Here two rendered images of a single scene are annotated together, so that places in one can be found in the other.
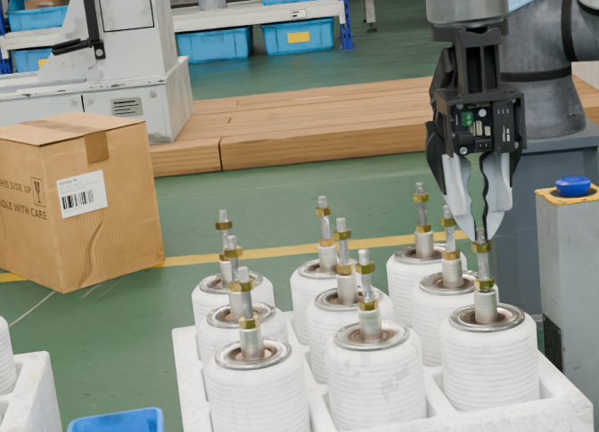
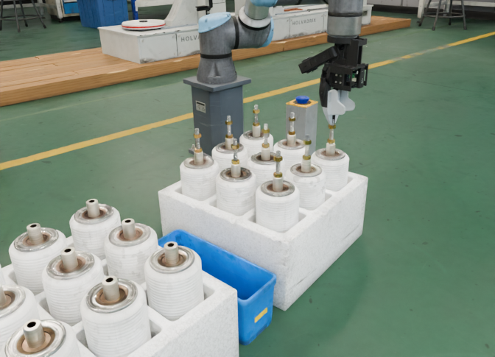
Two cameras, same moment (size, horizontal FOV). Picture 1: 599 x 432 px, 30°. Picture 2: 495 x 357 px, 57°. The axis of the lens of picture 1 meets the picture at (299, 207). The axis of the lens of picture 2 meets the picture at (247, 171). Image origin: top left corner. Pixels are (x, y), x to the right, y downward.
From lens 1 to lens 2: 0.85 m
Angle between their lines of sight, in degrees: 43
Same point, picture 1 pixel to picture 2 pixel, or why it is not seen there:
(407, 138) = (58, 88)
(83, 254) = not seen: outside the picture
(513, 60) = (215, 49)
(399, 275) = (255, 145)
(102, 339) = (24, 213)
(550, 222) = (299, 115)
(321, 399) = not seen: hidden behind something
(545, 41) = (228, 40)
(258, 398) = (295, 205)
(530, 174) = (225, 97)
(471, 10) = (357, 30)
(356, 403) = (313, 198)
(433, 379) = not seen: hidden behind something
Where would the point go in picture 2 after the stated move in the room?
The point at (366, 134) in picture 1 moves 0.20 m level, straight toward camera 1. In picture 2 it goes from (37, 87) to (50, 94)
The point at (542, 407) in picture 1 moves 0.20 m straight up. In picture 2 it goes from (357, 182) to (364, 107)
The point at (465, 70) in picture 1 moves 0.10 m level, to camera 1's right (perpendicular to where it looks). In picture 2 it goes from (357, 55) to (381, 49)
